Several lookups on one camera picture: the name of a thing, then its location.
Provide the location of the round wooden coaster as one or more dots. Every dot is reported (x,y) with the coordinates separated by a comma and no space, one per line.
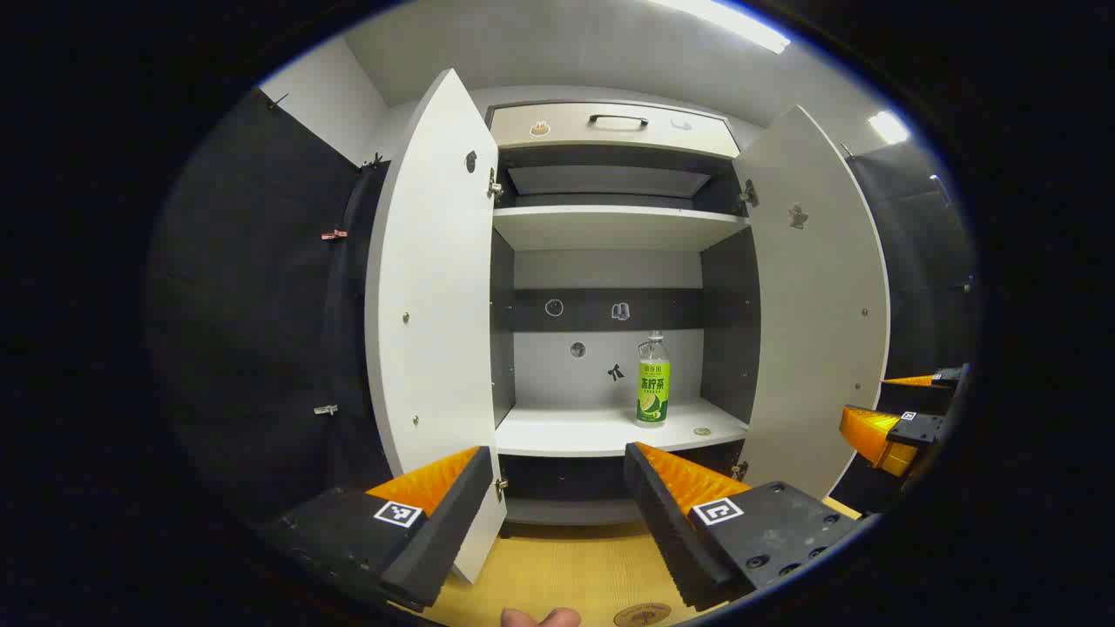
(642,616)

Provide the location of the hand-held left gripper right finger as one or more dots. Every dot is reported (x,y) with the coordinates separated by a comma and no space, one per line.
(671,531)

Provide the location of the short ceiling light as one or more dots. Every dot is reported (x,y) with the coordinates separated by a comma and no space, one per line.
(888,127)

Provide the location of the long ceiling light strip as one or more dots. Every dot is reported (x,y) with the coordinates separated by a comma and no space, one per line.
(732,22)

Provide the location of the white cabinet door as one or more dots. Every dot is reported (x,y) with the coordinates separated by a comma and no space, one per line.
(819,331)
(435,305)

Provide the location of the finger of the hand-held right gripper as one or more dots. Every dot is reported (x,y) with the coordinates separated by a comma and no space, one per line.
(923,380)
(880,435)

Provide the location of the black clip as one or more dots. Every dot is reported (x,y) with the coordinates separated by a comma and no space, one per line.
(277,102)
(373,162)

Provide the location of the clear bottle with green label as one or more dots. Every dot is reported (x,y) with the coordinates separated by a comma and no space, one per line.
(653,392)

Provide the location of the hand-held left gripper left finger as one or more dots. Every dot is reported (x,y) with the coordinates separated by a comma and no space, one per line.
(444,540)

